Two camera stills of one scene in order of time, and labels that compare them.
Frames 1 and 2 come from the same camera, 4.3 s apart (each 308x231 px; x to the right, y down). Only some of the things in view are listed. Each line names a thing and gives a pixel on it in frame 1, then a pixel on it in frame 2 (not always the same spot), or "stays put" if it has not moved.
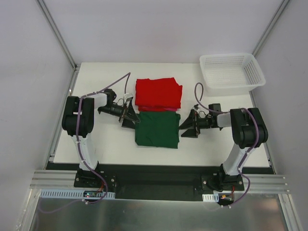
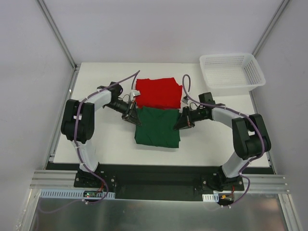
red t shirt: (158, 95) stays put
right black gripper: (196, 123) → (186, 117)
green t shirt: (158, 129) stays put
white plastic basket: (231, 74) stays put
